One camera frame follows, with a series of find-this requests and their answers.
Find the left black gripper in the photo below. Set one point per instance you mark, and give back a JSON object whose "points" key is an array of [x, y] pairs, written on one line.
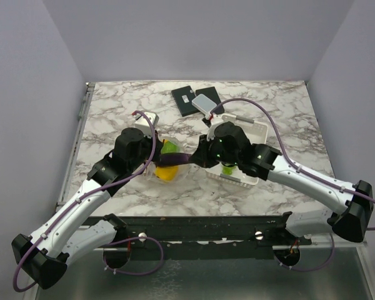
{"points": [[157, 148]]}

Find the yellow toy lemon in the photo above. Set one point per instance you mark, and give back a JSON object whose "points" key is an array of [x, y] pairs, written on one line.
{"points": [[167, 174]]}

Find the black flat box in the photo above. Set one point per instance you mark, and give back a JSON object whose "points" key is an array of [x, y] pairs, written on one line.
{"points": [[212, 94]]}

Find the green toy grapes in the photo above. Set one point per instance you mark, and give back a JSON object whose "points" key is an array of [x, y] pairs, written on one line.
{"points": [[228, 169]]}

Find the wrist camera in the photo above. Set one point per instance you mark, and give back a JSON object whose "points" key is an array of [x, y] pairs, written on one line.
{"points": [[145, 124], [212, 122]]}

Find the clear polka dot zip bag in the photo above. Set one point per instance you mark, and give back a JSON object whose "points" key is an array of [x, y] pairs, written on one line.
{"points": [[183, 169]]}

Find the aluminium rail left edge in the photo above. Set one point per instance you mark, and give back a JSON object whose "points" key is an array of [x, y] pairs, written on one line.
{"points": [[81, 118]]}

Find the white perforated plastic basket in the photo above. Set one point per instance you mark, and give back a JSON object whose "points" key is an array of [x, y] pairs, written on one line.
{"points": [[257, 134]]}

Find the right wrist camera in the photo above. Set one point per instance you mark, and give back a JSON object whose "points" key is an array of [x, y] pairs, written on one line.
{"points": [[212, 122]]}

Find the purple toy eggplant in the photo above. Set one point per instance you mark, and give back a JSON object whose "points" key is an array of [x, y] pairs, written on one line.
{"points": [[173, 159]]}

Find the aluminium extrusion right front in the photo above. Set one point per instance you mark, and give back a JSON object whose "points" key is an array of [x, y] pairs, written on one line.
{"points": [[325, 241]]}

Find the green toy citrus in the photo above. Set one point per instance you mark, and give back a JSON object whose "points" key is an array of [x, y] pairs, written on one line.
{"points": [[169, 147]]}

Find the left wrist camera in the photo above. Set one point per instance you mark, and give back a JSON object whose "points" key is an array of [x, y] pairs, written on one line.
{"points": [[145, 124]]}

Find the white grey small device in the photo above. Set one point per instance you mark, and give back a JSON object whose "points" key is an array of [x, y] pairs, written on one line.
{"points": [[203, 104]]}

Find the black box with label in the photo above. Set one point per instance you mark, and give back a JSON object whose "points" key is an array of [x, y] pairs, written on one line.
{"points": [[183, 98]]}

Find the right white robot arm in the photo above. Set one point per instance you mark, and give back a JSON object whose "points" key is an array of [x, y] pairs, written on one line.
{"points": [[347, 209]]}

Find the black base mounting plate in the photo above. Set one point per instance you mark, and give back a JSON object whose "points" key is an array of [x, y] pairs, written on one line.
{"points": [[210, 237]]}

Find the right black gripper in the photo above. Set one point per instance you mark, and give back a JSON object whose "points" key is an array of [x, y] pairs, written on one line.
{"points": [[201, 155]]}

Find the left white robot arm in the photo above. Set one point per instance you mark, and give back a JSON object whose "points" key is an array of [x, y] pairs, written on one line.
{"points": [[46, 253]]}

